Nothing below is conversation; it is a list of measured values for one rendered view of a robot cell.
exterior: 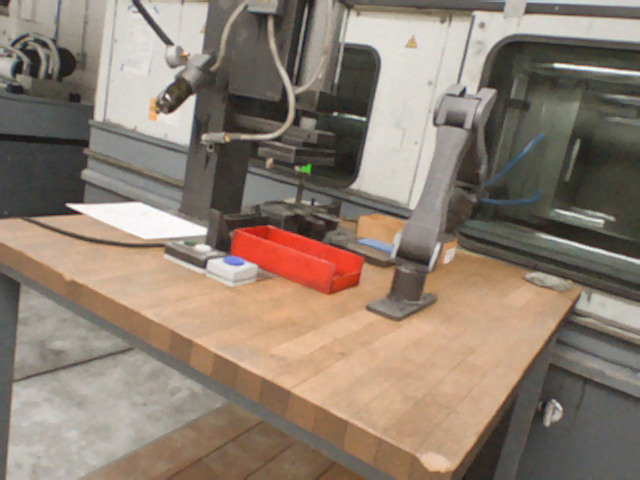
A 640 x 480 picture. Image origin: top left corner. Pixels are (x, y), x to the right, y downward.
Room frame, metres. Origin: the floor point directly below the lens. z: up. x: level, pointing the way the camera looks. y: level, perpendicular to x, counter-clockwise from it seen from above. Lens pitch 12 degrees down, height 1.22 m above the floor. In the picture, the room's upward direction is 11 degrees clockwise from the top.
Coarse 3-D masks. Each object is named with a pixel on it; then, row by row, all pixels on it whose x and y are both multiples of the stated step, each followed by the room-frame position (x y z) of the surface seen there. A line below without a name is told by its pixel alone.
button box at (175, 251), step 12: (48, 228) 1.03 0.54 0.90; (96, 240) 1.00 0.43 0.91; (108, 240) 1.01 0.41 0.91; (168, 252) 0.99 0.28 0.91; (180, 252) 0.98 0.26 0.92; (192, 252) 0.97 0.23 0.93; (204, 252) 0.98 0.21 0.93; (216, 252) 1.00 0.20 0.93; (192, 264) 0.96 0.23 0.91; (204, 264) 0.95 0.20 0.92
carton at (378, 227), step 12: (360, 216) 1.49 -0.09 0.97; (372, 216) 1.56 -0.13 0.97; (384, 216) 1.58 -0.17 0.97; (360, 228) 1.49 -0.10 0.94; (372, 228) 1.47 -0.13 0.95; (384, 228) 1.45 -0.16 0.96; (396, 228) 1.43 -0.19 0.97; (384, 240) 1.45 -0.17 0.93; (456, 240) 1.47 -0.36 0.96; (444, 252) 1.48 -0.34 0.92
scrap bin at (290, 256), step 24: (240, 240) 1.08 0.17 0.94; (264, 240) 1.05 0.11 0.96; (288, 240) 1.16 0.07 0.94; (312, 240) 1.13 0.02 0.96; (264, 264) 1.04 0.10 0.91; (288, 264) 1.01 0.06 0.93; (312, 264) 0.99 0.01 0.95; (336, 264) 1.09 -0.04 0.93; (360, 264) 1.07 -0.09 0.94; (312, 288) 0.98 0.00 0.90; (336, 288) 0.99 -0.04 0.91
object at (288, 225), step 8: (272, 216) 1.24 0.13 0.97; (272, 224) 1.24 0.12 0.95; (280, 224) 1.23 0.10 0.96; (288, 224) 1.24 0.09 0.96; (296, 224) 1.27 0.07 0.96; (296, 232) 1.28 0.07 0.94; (304, 232) 1.35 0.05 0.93; (312, 232) 1.34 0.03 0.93; (320, 232) 1.38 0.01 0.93; (320, 240) 1.38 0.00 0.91
